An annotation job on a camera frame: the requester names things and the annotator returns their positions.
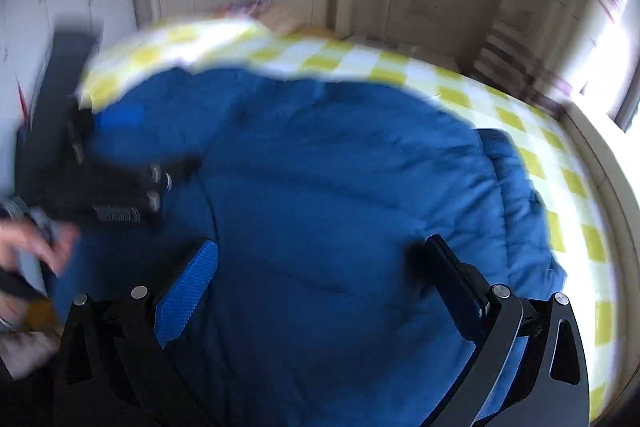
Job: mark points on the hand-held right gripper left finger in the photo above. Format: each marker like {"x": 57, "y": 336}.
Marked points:
{"x": 187, "y": 292}

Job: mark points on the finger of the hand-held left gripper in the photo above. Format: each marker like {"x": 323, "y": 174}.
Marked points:
{"x": 115, "y": 192}
{"x": 60, "y": 107}

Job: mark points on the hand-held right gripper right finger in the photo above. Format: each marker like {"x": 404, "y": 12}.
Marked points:
{"x": 457, "y": 287}

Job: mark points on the blue quilted blanket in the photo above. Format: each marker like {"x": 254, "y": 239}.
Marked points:
{"x": 325, "y": 207}

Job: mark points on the person's left hand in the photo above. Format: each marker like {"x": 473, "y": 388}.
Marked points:
{"x": 35, "y": 242}

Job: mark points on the yellow checked bed sheet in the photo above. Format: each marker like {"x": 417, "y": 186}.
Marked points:
{"x": 450, "y": 96}

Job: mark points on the colourful pillow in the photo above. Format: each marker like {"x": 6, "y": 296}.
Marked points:
{"x": 280, "y": 17}

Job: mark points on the striped curtain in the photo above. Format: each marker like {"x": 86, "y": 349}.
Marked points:
{"x": 525, "y": 7}

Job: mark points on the bright window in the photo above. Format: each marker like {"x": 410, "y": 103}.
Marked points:
{"x": 631, "y": 57}

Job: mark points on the cream bed frame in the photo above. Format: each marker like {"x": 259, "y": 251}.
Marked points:
{"x": 615, "y": 187}

